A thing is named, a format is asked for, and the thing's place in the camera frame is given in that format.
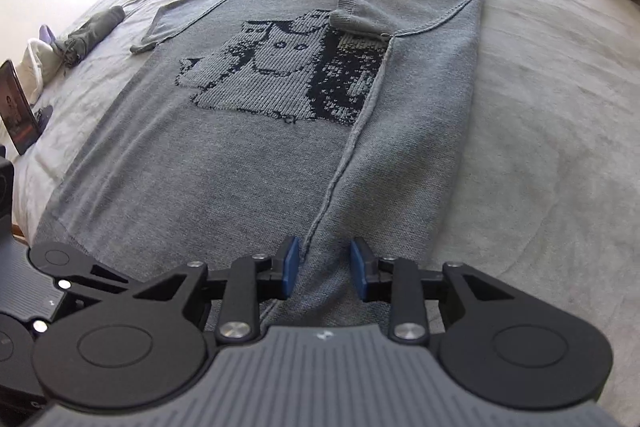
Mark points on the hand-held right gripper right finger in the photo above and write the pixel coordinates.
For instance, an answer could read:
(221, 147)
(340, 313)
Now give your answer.
(360, 271)

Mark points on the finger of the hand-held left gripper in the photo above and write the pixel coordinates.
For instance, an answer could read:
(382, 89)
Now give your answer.
(82, 281)

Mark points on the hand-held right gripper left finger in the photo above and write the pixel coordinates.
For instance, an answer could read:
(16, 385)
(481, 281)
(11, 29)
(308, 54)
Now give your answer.
(290, 268)

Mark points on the grey knit cat-print sweater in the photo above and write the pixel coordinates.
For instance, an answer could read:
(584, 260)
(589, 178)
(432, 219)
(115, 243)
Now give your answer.
(200, 157)

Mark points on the smartphone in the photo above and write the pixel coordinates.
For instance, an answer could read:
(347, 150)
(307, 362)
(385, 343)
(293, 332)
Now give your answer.
(17, 107)

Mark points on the white cloth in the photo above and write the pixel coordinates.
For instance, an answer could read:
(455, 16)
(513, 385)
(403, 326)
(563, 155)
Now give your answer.
(35, 67)

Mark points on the purple cloth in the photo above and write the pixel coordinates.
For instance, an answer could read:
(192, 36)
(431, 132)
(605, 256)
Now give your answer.
(46, 33)

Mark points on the dark grey cloth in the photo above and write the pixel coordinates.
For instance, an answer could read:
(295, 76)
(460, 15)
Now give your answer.
(90, 32)

